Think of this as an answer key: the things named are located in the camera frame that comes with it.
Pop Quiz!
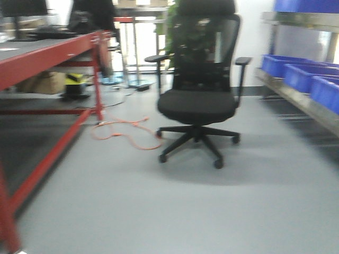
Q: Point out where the black office chair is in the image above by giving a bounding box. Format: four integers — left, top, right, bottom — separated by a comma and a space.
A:
156, 1, 251, 169

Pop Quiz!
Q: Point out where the stainless steel shelf rack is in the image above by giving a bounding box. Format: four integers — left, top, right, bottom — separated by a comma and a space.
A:
255, 11, 338, 136

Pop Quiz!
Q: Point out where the green potted plant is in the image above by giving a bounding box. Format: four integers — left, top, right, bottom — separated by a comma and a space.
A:
150, 1, 222, 69

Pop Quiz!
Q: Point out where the orange extension cable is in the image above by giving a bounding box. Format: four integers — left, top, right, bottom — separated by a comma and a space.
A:
91, 110, 165, 151

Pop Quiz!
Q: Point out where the blue bin on shelf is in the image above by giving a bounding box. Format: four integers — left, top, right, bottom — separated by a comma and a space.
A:
261, 54, 326, 78
283, 63, 338, 94
310, 76, 338, 114

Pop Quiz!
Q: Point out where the yellow black vacuum device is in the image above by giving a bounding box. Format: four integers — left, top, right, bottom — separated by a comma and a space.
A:
60, 73, 90, 100

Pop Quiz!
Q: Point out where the red metal workbench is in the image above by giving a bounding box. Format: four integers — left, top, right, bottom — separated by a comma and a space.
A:
1, 31, 110, 253

